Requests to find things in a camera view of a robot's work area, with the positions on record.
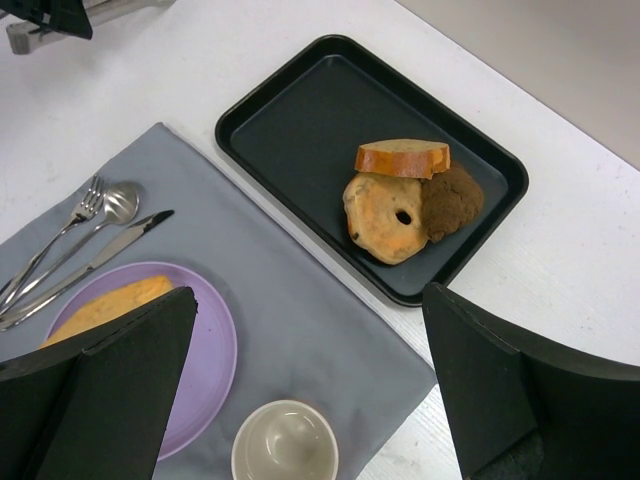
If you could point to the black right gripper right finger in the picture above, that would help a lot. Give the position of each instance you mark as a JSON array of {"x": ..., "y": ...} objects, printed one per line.
[{"x": 521, "y": 406}]

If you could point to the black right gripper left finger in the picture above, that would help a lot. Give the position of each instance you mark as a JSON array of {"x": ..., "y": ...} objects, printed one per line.
[{"x": 96, "y": 405}]

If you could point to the long golden bread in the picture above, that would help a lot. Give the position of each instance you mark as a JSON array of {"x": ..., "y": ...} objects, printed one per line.
[{"x": 85, "y": 312}]

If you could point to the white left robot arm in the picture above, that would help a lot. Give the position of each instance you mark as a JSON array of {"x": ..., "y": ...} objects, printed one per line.
[{"x": 46, "y": 22}]

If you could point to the dark brown bread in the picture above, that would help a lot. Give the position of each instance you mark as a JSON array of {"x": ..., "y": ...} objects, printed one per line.
[{"x": 450, "y": 201}]

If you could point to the round bagel bread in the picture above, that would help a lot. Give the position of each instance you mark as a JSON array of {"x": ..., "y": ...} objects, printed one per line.
[{"x": 384, "y": 216}]

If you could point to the orange bread slice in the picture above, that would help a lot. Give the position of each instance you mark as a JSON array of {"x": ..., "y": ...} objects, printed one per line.
[{"x": 404, "y": 158}]

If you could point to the purple plate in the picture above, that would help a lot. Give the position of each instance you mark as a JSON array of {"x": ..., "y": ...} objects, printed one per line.
[{"x": 210, "y": 365}]

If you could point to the silver knife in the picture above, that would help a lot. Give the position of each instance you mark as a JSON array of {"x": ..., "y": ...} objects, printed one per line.
[{"x": 118, "y": 244}]

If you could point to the pink mug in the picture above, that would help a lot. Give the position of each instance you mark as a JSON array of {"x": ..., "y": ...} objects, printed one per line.
[{"x": 285, "y": 439}]

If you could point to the silver fork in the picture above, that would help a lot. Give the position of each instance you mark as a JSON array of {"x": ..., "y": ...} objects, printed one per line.
[{"x": 84, "y": 211}]

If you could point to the silver spoon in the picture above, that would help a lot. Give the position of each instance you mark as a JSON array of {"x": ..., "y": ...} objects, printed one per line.
[{"x": 120, "y": 205}]

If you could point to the grey cloth placemat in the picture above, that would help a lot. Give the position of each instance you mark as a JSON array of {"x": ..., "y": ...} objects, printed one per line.
[{"x": 301, "y": 334}]

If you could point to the black baking tray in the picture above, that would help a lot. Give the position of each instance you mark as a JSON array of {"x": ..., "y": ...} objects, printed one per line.
[{"x": 298, "y": 132}]

